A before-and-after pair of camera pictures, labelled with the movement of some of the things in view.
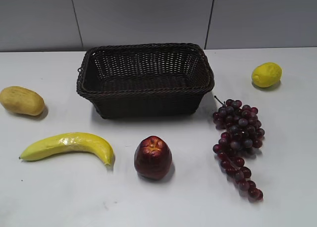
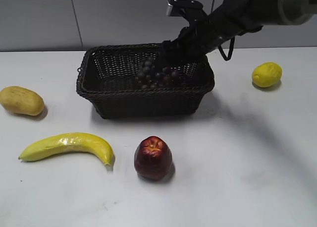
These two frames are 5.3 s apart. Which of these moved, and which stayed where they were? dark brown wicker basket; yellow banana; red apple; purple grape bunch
Moved: purple grape bunch
Stayed: red apple; dark brown wicker basket; yellow banana
